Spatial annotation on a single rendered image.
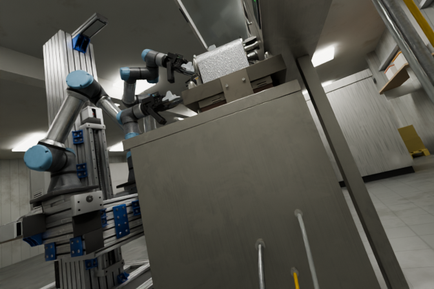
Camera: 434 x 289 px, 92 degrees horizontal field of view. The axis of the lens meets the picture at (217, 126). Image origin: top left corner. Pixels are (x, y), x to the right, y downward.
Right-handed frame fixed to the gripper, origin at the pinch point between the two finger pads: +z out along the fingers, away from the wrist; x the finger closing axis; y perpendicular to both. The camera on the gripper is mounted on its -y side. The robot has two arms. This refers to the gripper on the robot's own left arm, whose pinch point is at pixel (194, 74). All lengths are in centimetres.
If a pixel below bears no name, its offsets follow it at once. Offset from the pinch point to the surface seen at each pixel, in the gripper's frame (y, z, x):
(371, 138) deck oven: 75, 180, 299
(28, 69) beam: -39, -277, 84
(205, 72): 0.5, 10.2, -8.1
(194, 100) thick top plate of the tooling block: -17.6, 20.7, -27.6
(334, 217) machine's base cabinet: -35, 76, -34
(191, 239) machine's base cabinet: -60, 42, -33
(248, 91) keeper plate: -8.0, 39.2, -29.7
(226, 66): 6.6, 18.9, -8.1
